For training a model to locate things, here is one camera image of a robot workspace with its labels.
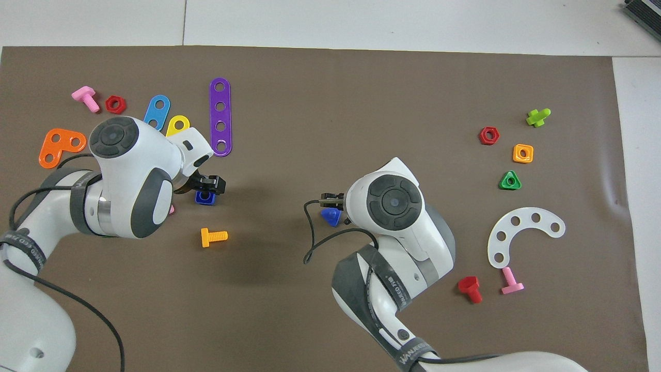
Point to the green triangular plastic nut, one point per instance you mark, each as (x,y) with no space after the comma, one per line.
(503,186)

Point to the yellow three-hole strip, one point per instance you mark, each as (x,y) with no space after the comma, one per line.
(179,118)

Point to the blue two-hole strip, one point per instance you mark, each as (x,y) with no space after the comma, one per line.
(157,114)

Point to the blue square plastic nut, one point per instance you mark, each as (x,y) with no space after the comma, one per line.
(200,200)

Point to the brown table mat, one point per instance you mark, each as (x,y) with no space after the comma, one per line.
(330,103)

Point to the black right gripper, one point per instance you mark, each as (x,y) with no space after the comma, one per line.
(344,206)

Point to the red plastic bolt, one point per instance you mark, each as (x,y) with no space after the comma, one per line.
(469,284)

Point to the purple four-hole strip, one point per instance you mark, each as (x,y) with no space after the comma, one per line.
(220,117)

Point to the red hexagonal plastic nut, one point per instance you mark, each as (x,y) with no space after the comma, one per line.
(482,136)
(109,105)

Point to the orange square plastic nut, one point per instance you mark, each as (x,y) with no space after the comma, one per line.
(516,157)

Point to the lime green plastic bolt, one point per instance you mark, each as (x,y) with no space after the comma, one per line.
(537,118)

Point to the blue plastic bolt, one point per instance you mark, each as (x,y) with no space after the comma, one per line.
(332,217)

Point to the orange-yellow plastic bolt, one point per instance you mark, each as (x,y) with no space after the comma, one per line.
(213,237)

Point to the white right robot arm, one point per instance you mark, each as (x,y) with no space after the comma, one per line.
(397,227)

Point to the dark ribbed electronic device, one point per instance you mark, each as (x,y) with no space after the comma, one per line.
(645,10)

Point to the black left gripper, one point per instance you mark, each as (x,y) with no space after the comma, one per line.
(190,182)

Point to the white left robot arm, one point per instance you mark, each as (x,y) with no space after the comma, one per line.
(129,181)

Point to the white curved perforated plate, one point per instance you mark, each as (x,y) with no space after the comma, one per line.
(525,218)

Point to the pink plastic bolt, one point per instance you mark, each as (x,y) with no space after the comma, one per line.
(509,279)
(85,97)

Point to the orange L-shaped plate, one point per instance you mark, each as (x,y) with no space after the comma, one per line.
(63,142)

